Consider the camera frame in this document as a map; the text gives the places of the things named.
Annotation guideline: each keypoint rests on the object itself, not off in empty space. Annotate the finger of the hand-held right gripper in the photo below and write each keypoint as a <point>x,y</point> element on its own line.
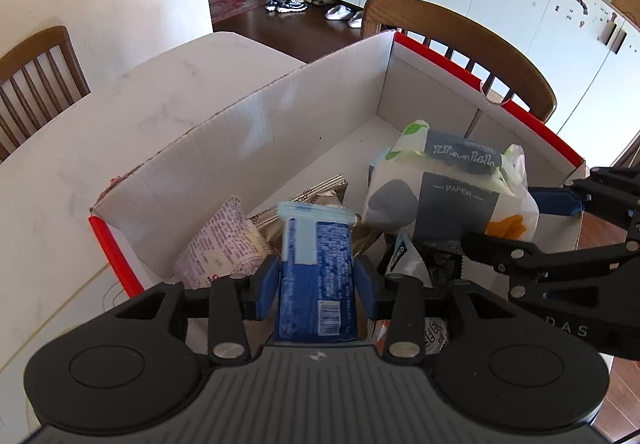
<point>555,201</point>
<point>500,251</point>

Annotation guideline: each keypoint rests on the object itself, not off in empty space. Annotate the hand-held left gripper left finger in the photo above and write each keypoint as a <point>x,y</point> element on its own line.
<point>265,289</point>

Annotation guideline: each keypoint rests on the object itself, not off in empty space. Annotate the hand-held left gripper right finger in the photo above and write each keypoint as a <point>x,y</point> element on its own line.
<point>365,291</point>

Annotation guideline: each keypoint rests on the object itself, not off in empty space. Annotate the white chicken breast packet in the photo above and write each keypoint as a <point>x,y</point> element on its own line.
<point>407,269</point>

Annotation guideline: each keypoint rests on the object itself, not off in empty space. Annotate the blue and white carton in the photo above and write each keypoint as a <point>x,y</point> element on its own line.
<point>315,274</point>

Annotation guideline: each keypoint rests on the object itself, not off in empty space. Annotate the black snack packet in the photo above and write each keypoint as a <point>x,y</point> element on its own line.
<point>440,269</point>

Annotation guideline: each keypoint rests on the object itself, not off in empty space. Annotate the pink printed snack packet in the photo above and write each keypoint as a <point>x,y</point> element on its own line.
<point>220,244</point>

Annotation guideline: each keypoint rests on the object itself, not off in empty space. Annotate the white tissue pack grey label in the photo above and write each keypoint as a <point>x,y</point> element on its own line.
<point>450,194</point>

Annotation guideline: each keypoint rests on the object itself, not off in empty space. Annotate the silver foil snack packet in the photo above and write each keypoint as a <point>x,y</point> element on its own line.
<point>320,191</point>

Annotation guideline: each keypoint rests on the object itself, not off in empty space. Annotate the red cardboard box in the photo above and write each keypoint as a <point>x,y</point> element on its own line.
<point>300,124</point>

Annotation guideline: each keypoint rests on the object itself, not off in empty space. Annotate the white marble desktop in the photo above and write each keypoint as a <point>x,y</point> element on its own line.
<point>100,149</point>

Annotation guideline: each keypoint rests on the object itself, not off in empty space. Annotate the brown wooden chair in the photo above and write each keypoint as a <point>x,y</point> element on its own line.
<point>450,24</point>
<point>45,44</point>

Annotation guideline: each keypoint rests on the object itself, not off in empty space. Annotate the white slipper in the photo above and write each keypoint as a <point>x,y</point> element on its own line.
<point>337,13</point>
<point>356,20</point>

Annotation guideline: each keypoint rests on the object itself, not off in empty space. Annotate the black and white sneaker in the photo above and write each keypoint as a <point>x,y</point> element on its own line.
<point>275,3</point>
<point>294,6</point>

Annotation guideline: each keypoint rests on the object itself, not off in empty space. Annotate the red patterned rug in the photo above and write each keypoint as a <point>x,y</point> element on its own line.
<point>235,4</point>

